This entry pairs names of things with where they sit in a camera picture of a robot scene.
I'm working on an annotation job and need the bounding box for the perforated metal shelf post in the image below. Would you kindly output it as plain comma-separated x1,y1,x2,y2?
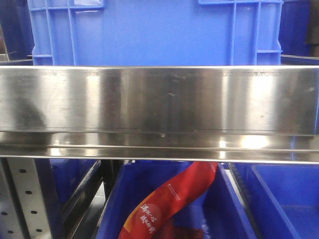
0,158,52,239

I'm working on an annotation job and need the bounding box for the lower right blue bin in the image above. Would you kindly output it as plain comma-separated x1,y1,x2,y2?
229,163,319,239

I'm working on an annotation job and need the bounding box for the blue plastic crate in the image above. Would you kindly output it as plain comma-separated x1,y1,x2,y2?
27,0,283,66

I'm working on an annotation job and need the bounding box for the lower middle blue bin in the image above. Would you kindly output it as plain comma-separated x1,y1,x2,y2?
96,160,256,239

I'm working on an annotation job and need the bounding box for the red snack bag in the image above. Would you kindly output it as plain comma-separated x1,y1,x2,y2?
118,161,218,239

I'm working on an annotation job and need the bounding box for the stainless steel shelf rail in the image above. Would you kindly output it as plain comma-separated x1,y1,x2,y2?
0,66,319,164

